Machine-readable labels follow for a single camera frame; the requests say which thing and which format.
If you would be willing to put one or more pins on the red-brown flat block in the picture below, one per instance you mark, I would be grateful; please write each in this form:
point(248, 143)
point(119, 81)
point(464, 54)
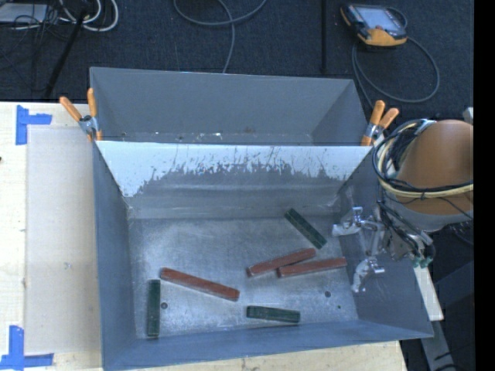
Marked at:
point(199, 284)
point(281, 262)
point(311, 267)

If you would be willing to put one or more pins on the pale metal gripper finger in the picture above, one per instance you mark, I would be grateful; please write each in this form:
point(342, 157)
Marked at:
point(365, 271)
point(350, 226)

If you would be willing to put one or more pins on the black cylinder on white bracket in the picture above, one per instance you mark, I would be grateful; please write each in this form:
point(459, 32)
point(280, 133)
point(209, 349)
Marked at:
point(427, 247)

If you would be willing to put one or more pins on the pale wood flat board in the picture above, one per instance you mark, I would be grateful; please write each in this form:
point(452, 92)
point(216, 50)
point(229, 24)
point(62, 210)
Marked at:
point(58, 226)

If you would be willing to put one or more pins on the dark green flat block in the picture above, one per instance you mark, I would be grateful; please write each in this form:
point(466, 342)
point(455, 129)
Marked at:
point(305, 228)
point(153, 307)
point(273, 314)

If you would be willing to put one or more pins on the grey metal bin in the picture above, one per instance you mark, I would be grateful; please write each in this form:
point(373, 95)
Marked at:
point(232, 246)

